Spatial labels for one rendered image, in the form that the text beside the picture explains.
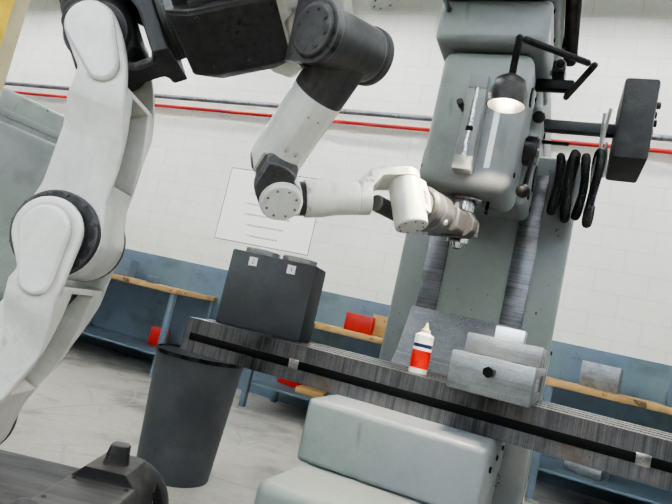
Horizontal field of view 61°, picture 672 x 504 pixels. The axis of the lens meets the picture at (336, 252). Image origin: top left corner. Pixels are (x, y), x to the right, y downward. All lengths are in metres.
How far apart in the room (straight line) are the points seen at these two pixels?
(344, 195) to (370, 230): 4.82
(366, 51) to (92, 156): 0.48
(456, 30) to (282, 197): 0.59
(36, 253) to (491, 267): 1.17
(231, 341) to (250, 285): 0.15
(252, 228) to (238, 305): 5.01
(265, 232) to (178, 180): 1.39
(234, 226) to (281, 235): 0.61
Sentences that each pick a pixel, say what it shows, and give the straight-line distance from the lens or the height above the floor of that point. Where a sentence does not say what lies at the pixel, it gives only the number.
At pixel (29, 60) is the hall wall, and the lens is 9.62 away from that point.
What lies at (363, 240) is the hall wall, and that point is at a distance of 5.88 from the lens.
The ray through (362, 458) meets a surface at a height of 0.75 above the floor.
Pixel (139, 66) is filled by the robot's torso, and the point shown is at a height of 1.33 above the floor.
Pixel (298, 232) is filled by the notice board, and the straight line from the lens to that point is 6.17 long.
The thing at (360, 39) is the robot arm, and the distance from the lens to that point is 0.92.
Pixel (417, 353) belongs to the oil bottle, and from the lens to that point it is 1.24.
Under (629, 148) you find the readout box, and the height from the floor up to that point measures 1.54.
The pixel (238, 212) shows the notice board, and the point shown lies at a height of 1.86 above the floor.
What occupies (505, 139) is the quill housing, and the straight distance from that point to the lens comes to 1.28.
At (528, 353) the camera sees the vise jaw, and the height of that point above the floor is 1.00.
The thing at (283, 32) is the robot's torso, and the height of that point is 1.43.
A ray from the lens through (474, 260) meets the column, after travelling 1.69.
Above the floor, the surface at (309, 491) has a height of 0.70.
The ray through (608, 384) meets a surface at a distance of 4.95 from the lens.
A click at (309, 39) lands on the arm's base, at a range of 0.90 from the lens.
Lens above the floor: 0.99
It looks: 6 degrees up
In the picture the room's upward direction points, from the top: 13 degrees clockwise
